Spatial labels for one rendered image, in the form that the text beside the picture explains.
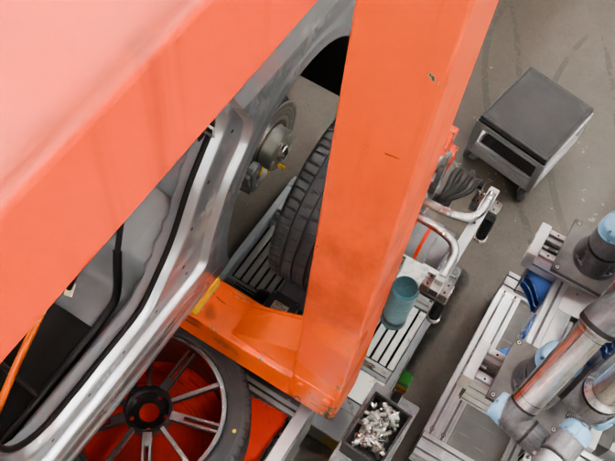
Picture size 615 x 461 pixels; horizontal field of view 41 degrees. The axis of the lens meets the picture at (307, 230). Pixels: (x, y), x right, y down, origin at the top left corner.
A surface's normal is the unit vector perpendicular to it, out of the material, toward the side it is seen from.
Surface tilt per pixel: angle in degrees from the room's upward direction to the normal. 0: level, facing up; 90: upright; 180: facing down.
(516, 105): 0
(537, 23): 0
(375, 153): 90
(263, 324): 36
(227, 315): 0
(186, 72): 90
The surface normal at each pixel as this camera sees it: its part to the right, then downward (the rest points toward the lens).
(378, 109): -0.52, 0.72
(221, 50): 0.85, 0.49
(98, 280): -0.25, 0.02
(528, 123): 0.07, -0.49
